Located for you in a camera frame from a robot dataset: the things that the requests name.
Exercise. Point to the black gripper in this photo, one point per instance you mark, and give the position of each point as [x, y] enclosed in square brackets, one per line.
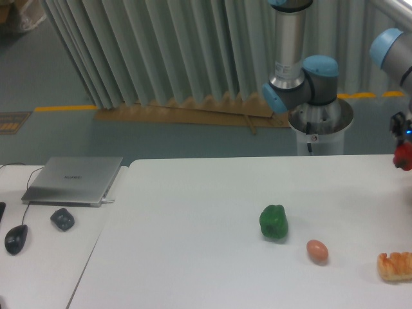
[400, 128]

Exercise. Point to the red bell pepper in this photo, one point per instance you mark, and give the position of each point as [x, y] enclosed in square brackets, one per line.
[402, 156]

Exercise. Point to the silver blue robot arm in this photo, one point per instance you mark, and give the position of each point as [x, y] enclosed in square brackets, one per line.
[309, 89]

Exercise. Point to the glazed bread pastry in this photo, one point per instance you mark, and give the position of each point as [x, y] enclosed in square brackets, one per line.
[395, 267]

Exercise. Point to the brown egg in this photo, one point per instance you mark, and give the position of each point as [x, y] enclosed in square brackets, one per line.
[317, 250]

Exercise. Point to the green bell pepper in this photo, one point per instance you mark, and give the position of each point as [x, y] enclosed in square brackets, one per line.
[273, 222]

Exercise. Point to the brown cardboard sheet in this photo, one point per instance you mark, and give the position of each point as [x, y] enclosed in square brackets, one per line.
[252, 112]

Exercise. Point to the grey-green pleated curtain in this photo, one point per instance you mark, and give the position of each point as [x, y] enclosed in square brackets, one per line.
[128, 51]

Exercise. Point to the white laptop plug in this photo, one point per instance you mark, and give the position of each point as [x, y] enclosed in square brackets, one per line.
[107, 201]

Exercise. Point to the silver laptop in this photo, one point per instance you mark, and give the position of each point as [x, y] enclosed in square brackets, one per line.
[73, 181]

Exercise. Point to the clear plastic bag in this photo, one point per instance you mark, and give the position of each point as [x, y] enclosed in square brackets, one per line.
[30, 14]

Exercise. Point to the black computer mouse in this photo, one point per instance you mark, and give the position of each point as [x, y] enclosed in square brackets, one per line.
[15, 239]

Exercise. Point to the black keyboard edge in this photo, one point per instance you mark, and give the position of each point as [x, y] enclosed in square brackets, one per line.
[2, 209]

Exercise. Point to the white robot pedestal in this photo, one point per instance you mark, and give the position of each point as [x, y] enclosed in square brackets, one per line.
[320, 130]

